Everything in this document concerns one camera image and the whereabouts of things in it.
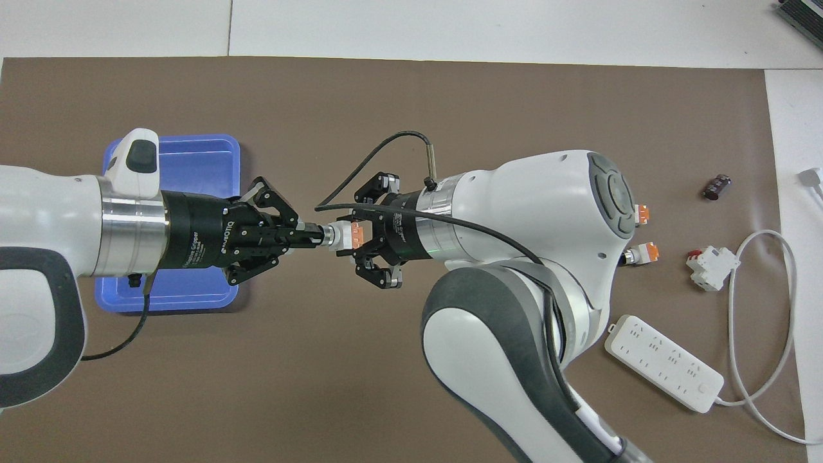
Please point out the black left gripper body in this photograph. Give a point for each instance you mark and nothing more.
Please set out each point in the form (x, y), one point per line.
(199, 235)

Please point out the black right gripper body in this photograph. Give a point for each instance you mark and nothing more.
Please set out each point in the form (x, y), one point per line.
(405, 228)

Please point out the rotary selector switch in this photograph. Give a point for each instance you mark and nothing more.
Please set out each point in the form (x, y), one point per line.
(642, 214)
(643, 254)
(344, 236)

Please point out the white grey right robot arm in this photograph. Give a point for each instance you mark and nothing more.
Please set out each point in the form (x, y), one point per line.
(527, 206)

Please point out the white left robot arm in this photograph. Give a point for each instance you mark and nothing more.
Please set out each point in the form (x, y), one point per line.
(51, 212)

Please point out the blue plastic tray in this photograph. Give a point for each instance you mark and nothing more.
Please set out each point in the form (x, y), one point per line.
(206, 161)

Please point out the brown table mat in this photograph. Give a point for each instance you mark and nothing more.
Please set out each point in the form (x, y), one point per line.
(321, 386)

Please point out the white power strip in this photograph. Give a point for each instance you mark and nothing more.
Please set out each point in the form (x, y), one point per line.
(662, 361)

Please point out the white circuit breaker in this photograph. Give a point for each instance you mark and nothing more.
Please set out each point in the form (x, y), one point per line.
(712, 270)

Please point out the small black cylindrical part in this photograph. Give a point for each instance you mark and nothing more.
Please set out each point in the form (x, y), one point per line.
(716, 187)

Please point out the grey ribbed device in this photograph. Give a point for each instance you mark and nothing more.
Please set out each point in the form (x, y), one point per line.
(802, 14)

